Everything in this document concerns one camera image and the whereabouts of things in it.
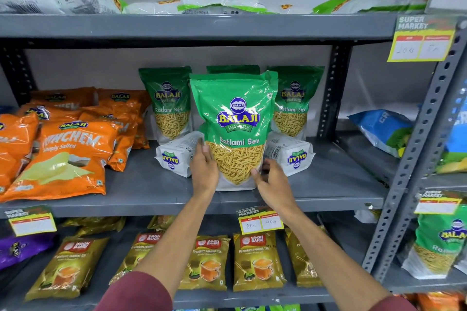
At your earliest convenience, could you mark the person's left hand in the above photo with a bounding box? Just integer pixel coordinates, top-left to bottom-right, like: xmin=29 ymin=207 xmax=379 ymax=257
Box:
xmin=189 ymin=138 xmax=220 ymax=197

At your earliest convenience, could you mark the person's right hand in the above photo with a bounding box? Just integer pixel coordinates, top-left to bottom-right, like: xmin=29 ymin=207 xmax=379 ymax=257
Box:
xmin=251 ymin=159 xmax=298 ymax=215

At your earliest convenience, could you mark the green snack pouch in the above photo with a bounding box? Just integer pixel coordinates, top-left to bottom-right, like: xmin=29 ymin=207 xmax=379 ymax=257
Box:
xmin=263 ymin=131 xmax=315 ymax=177
xmin=401 ymin=208 xmax=467 ymax=281
xmin=206 ymin=65 xmax=261 ymax=75
xmin=189 ymin=70 xmax=279 ymax=192
xmin=155 ymin=131 xmax=205 ymax=178
xmin=138 ymin=66 xmax=193 ymax=145
xmin=267 ymin=65 xmax=325 ymax=140

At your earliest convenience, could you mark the person's right forearm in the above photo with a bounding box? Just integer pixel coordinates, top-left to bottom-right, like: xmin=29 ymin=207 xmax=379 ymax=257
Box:
xmin=281 ymin=207 xmax=417 ymax=311

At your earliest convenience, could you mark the person's left forearm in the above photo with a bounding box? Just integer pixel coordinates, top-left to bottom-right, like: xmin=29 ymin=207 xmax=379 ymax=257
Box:
xmin=93 ymin=190 xmax=216 ymax=311

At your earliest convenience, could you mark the yellow price label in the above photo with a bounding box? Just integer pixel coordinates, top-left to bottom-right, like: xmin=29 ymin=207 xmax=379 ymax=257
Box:
xmin=414 ymin=190 xmax=465 ymax=215
xmin=4 ymin=205 xmax=57 ymax=238
xmin=237 ymin=206 xmax=285 ymax=236
xmin=387 ymin=14 xmax=457 ymax=63

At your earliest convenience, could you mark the row of gold tea packets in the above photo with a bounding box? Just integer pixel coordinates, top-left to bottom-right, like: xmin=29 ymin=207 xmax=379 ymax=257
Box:
xmin=25 ymin=215 xmax=326 ymax=302

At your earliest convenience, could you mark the white packet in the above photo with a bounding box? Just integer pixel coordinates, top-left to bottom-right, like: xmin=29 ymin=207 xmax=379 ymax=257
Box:
xmin=353 ymin=204 xmax=382 ymax=224

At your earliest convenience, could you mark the grey metal shelving unit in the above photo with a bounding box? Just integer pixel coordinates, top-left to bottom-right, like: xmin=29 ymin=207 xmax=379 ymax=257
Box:
xmin=335 ymin=16 xmax=467 ymax=295
xmin=0 ymin=0 xmax=399 ymax=311

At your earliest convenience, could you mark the green packet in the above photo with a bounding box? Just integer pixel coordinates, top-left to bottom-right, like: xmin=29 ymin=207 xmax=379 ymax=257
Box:
xmin=235 ymin=304 xmax=302 ymax=311

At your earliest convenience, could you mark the blue chip packet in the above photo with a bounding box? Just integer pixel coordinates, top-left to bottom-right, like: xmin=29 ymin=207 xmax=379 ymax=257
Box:
xmin=436 ymin=101 xmax=467 ymax=175
xmin=348 ymin=109 xmax=415 ymax=158

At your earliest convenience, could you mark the pile of orange chip packets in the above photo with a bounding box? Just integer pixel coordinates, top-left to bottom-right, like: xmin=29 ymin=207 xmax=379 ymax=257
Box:
xmin=0 ymin=87 xmax=152 ymax=203

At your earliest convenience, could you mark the purple snack packet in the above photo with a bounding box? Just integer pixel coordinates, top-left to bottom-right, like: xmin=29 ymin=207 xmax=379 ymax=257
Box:
xmin=0 ymin=233 xmax=56 ymax=271

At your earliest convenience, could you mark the orange snack packet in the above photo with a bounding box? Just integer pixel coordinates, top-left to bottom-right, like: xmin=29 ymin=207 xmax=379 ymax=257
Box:
xmin=409 ymin=292 xmax=465 ymax=311

